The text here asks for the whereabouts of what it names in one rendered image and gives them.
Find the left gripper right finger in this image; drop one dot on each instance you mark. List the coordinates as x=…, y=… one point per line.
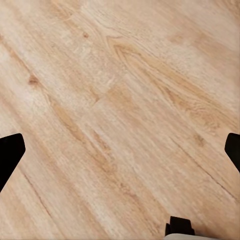
x=232, y=149

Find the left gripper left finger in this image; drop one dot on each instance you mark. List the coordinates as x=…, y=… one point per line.
x=12, y=148

